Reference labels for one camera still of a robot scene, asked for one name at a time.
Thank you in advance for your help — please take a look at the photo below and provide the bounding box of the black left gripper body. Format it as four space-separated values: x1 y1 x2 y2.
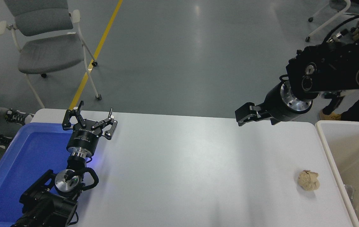
67 127 103 153

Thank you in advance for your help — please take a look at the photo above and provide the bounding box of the crumpled tan paper ball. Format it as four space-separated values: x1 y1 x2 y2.
298 170 320 191

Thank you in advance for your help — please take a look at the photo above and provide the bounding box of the white-framed wheeled chair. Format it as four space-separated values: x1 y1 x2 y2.
305 0 359 43

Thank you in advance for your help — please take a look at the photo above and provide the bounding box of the grey chair with armrests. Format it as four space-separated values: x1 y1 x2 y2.
0 0 102 109

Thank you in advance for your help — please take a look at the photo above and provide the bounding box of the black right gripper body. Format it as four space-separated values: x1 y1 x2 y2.
263 83 306 123

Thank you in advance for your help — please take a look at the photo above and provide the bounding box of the blue plastic tray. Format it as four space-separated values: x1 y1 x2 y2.
0 122 106 227

